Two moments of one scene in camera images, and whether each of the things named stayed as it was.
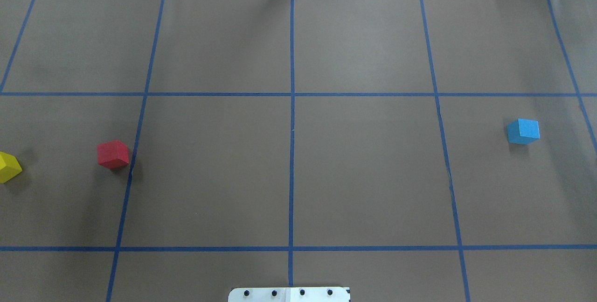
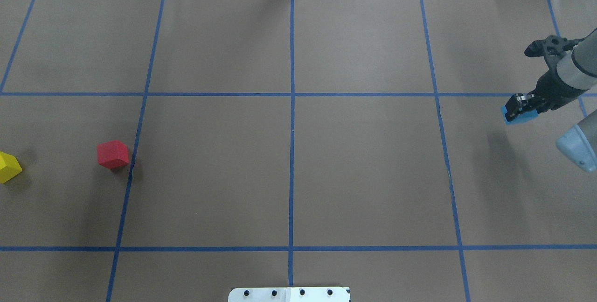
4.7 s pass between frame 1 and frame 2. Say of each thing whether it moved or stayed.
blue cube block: moved
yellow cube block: stayed
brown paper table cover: stayed
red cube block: stayed
